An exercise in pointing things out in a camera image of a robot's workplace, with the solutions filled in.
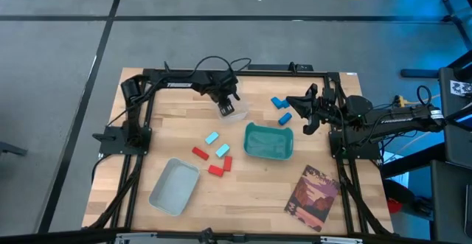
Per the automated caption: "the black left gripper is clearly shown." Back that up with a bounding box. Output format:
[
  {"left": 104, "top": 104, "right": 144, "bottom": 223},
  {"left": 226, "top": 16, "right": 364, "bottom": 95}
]
[{"left": 206, "top": 70, "right": 241, "bottom": 117}]

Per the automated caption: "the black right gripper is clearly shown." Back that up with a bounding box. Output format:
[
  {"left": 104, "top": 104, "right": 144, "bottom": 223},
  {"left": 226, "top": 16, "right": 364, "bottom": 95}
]
[{"left": 286, "top": 83, "right": 339, "bottom": 135}]

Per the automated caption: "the clear plastic container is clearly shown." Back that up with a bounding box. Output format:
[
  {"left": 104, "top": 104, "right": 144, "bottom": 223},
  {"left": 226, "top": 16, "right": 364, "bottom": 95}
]
[{"left": 212, "top": 77, "right": 250, "bottom": 124}]

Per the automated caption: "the teal plastic tray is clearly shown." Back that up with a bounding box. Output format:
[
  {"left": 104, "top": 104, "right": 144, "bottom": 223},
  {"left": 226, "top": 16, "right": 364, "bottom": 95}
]
[{"left": 243, "top": 121, "right": 295, "bottom": 161}]

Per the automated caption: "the grey plastic tray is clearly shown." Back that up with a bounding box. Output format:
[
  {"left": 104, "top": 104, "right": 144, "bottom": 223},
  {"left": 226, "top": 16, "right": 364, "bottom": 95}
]
[{"left": 148, "top": 157, "right": 201, "bottom": 216}]

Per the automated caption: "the landscape picture card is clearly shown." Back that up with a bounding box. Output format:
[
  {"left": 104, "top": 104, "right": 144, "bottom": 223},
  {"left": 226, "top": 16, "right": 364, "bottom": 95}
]
[{"left": 283, "top": 164, "right": 342, "bottom": 233}]

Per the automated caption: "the red round object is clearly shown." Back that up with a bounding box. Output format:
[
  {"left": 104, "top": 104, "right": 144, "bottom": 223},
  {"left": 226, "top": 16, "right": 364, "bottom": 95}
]
[{"left": 386, "top": 198, "right": 403, "bottom": 215}]

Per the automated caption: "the black cabinet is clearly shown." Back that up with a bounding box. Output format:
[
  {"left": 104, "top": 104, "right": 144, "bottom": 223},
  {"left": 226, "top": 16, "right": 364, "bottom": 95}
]
[
  {"left": 438, "top": 66, "right": 472, "bottom": 170},
  {"left": 429, "top": 158, "right": 472, "bottom": 243}
]

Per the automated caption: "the white fiducial tag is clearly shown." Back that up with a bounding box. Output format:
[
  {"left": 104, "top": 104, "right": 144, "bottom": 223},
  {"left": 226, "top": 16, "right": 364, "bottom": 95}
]
[{"left": 449, "top": 80, "right": 472, "bottom": 98}]

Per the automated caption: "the black stand foot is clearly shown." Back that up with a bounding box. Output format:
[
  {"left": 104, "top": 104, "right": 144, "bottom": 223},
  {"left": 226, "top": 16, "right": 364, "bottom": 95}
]
[{"left": 0, "top": 140, "right": 29, "bottom": 157}]

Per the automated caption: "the black aluminium table frame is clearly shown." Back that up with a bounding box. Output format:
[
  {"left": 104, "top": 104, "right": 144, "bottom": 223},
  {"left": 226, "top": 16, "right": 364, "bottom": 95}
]
[{"left": 83, "top": 61, "right": 395, "bottom": 244}]

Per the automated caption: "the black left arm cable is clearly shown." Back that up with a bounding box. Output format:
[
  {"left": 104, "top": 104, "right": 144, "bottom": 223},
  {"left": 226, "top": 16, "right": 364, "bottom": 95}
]
[{"left": 191, "top": 55, "right": 252, "bottom": 76}]

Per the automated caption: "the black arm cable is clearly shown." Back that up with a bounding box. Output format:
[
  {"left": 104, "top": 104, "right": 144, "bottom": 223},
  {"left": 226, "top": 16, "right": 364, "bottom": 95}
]
[
  {"left": 416, "top": 85, "right": 433, "bottom": 107},
  {"left": 191, "top": 55, "right": 252, "bottom": 76}
]

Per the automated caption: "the yellow extension cord socket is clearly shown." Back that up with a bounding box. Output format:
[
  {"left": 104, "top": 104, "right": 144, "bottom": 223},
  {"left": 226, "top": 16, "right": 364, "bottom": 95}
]
[{"left": 393, "top": 93, "right": 442, "bottom": 108}]

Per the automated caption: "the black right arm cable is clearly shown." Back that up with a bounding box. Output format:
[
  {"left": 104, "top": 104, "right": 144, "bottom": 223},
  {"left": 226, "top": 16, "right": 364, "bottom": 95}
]
[{"left": 416, "top": 85, "right": 433, "bottom": 107}]

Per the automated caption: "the silver metal bracket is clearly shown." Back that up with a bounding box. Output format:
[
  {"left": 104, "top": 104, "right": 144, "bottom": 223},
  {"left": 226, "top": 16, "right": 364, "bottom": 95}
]
[
  {"left": 319, "top": 235, "right": 364, "bottom": 244},
  {"left": 114, "top": 231, "right": 159, "bottom": 244}
]

